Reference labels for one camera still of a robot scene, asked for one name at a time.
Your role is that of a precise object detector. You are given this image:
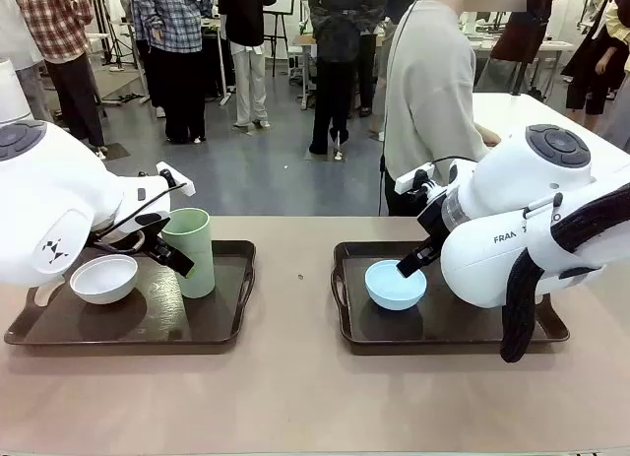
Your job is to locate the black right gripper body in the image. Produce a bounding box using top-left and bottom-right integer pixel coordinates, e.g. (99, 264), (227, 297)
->
(416, 199), (450, 253)

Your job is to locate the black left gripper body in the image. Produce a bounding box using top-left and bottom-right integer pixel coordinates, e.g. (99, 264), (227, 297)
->
(132, 212), (173, 263)

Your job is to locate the pale green plastic cup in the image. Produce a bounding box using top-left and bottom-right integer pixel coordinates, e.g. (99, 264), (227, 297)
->
(160, 207), (217, 298)

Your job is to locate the light blue bowl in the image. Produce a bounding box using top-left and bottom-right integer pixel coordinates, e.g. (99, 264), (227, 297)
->
(364, 259), (428, 312)

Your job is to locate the dark brown serving tray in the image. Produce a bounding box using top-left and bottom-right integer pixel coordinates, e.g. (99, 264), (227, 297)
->
(330, 239), (571, 349)
(3, 238), (258, 348)

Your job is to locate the white bowl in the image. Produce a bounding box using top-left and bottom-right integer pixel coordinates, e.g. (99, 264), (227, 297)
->
(69, 253), (139, 306)

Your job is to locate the dark flat floor plate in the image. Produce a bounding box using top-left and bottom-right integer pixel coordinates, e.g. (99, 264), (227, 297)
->
(88, 140), (132, 161)

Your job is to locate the person in beige t-shirt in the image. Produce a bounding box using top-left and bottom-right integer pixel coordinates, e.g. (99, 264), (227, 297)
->
(382, 0), (528, 217)

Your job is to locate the person in blue plaid shirt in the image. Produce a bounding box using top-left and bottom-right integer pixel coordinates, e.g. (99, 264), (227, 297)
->
(130, 0), (218, 145)

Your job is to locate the person with dark backpack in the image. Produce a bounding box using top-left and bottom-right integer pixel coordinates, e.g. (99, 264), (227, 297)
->
(307, 0), (389, 157)

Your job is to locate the person in dark red clothes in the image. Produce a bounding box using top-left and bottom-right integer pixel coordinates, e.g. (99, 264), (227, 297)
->
(491, 0), (565, 96)

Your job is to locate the person in yellow top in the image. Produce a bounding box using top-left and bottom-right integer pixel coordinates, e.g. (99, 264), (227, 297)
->
(561, 0), (630, 118)

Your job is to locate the white background work table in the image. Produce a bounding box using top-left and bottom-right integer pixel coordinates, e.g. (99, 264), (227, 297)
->
(465, 30), (576, 96)

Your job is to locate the person in red plaid shirt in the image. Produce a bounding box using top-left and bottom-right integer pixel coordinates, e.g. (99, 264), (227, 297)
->
(12, 0), (107, 161)

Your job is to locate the person in black top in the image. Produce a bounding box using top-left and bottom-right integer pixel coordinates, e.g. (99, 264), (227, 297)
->
(219, 0), (278, 130)

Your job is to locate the thin black camera cable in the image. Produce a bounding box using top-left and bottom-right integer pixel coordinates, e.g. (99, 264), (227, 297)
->
(92, 182), (189, 240)

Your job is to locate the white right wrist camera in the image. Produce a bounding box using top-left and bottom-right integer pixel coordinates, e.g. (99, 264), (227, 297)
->
(395, 163), (437, 201)

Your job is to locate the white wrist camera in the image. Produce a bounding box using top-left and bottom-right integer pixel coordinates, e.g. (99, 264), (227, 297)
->
(156, 162), (197, 197)
(395, 163), (437, 201)

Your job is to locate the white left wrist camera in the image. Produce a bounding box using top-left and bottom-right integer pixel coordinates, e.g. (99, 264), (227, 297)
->
(156, 162), (197, 197)

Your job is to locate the black braided cable bundle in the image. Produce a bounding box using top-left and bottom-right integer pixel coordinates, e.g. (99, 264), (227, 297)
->
(499, 182), (630, 363)

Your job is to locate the white cylindrical pedestal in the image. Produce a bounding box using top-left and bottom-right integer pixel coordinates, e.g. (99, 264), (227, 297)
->
(0, 59), (33, 123)

